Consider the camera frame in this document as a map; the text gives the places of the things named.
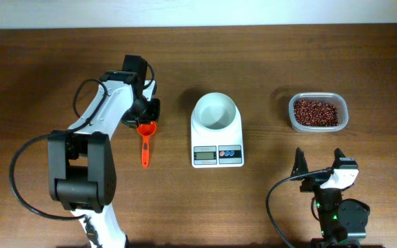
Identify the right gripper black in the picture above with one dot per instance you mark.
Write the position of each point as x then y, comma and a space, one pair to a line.
313, 182

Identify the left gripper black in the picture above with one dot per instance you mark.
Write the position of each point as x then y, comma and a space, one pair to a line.
157, 108

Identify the orange measuring scoop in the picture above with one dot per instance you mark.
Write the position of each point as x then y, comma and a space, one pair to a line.
146, 131

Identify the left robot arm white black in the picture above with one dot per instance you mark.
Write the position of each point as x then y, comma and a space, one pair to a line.
81, 171

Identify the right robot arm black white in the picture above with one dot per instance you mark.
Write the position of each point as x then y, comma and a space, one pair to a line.
342, 221

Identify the white round bowl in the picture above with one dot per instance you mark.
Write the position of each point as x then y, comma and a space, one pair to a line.
214, 111

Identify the white digital kitchen scale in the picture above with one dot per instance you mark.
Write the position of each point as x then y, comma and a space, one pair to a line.
218, 148

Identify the clear plastic container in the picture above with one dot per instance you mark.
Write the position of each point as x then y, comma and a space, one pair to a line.
335, 99

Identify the red adzuki beans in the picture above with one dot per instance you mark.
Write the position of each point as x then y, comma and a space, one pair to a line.
315, 113

